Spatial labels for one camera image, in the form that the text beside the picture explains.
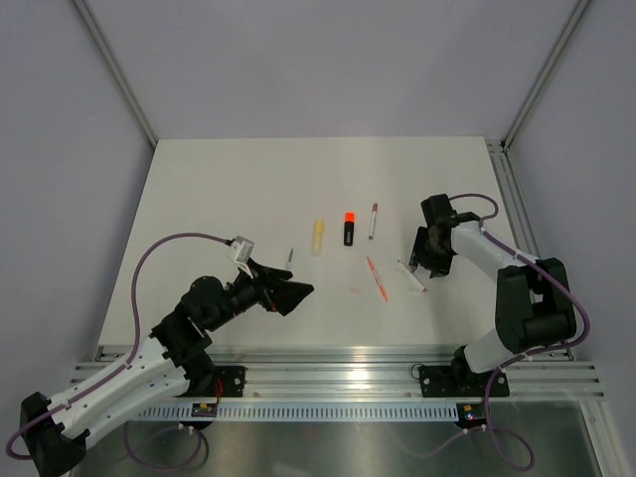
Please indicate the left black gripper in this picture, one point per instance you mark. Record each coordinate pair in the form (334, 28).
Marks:
(273, 294)

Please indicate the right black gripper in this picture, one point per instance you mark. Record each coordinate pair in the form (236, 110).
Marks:
(439, 267)

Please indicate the green white pen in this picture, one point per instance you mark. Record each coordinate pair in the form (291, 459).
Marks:
(288, 264)

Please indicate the purple white pen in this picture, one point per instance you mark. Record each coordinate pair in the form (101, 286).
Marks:
(415, 286)

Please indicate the yellow highlighter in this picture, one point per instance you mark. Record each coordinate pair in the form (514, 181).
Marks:
(317, 238)

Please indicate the brown capped white pen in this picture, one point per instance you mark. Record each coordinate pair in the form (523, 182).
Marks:
(373, 221)

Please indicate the black orange highlighter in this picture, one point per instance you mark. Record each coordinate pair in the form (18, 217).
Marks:
(349, 228)

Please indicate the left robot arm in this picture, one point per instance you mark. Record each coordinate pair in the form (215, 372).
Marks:
(170, 362)

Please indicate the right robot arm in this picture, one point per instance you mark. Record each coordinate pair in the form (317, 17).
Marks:
(533, 306)

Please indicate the orange thin pen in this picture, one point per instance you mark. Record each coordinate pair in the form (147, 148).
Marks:
(377, 279)

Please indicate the left circuit board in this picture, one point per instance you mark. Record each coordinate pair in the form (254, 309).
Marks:
(204, 410)

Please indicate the circuit board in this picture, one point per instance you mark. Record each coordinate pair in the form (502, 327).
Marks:
(204, 410)
(471, 415)

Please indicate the right circuit board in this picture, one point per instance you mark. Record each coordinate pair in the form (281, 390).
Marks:
(471, 415)

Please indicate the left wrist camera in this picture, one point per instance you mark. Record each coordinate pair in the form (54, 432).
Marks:
(239, 253)

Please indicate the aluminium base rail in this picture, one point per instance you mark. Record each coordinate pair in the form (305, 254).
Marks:
(388, 373)

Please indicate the right side aluminium rail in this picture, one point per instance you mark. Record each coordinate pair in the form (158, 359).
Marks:
(512, 200)

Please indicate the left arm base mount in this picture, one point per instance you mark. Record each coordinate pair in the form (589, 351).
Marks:
(223, 380)

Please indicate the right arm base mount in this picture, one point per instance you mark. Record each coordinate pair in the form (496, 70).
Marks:
(453, 380)

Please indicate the white cable duct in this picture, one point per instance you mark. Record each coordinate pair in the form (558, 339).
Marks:
(418, 411)

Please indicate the left frame post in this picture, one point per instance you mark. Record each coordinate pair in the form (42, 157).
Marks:
(107, 56)

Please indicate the frame post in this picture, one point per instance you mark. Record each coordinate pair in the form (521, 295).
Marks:
(548, 68)
(107, 56)

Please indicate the right frame post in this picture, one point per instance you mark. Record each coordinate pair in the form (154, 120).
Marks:
(548, 68)

